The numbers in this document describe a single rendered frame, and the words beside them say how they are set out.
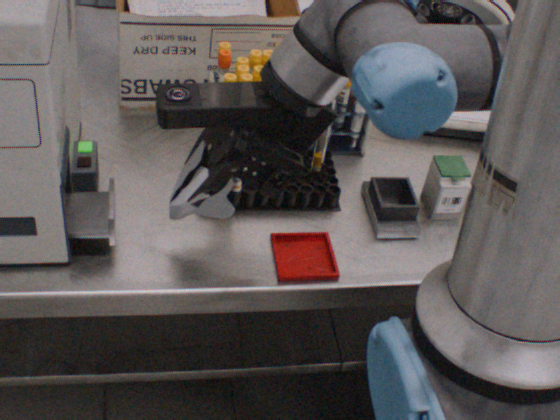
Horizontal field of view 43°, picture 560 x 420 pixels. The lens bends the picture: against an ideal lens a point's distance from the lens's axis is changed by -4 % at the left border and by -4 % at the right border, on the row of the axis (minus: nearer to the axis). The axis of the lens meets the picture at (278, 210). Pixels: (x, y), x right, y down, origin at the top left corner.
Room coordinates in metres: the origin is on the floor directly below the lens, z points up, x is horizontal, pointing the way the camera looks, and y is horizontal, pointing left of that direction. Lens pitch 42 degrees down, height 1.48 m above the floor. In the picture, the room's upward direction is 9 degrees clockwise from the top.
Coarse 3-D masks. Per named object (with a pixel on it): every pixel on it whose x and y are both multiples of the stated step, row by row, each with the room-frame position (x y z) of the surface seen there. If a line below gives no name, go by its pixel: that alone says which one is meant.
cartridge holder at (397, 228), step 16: (368, 192) 0.71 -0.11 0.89; (384, 192) 0.71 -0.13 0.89; (400, 192) 0.72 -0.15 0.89; (368, 208) 0.69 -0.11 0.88; (384, 208) 0.66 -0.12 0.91; (400, 208) 0.66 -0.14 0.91; (416, 208) 0.67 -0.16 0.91; (384, 224) 0.65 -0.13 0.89; (400, 224) 0.66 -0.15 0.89; (416, 224) 0.66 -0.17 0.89
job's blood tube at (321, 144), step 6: (330, 126) 0.72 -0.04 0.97; (324, 132) 0.71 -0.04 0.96; (324, 138) 0.71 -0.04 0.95; (318, 144) 0.71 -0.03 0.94; (324, 144) 0.71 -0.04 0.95; (318, 150) 0.71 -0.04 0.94; (324, 150) 0.72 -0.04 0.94; (318, 156) 0.71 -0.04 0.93; (324, 156) 0.72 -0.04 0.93; (312, 162) 0.72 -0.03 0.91; (318, 162) 0.71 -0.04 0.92; (312, 168) 0.72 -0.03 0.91; (318, 168) 0.71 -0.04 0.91; (318, 174) 0.71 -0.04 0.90
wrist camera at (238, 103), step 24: (168, 96) 0.58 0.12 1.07; (192, 96) 0.59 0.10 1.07; (216, 96) 0.60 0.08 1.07; (240, 96) 0.60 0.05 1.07; (264, 96) 0.61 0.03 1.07; (168, 120) 0.57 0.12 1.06; (192, 120) 0.57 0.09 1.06; (216, 120) 0.58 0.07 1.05; (240, 120) 0.59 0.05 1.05; (264, 120) 0.59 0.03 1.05
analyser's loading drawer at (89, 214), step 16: (64, 192) 0.58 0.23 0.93; (80, 192) 0.60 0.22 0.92; (96, 192) 0.60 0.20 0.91; (112, 192) 0.58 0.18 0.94; (80, 208) 0.57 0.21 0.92; (96, 208) 0.58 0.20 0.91; (112, 208) 0.56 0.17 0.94; (80, 224) 0.55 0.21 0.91; (96, 224) 0.55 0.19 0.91; (112, 224) 0.55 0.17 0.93; (112, 240) 0.54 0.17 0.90
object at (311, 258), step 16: (272, 240) 0.60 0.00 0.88; (288, 240) 0.61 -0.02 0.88; (304, 240) 0.62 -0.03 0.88; (320, 240) 0.62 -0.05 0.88; (288, 256) 0.59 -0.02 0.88; (304, 256) 0.59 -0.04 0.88; (320, 256) 0.60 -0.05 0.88; (288, 272) 0.56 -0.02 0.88; (304, 272) 0.57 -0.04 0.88; (320, 272) 0.57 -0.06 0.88; (336, 272) 0.57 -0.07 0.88
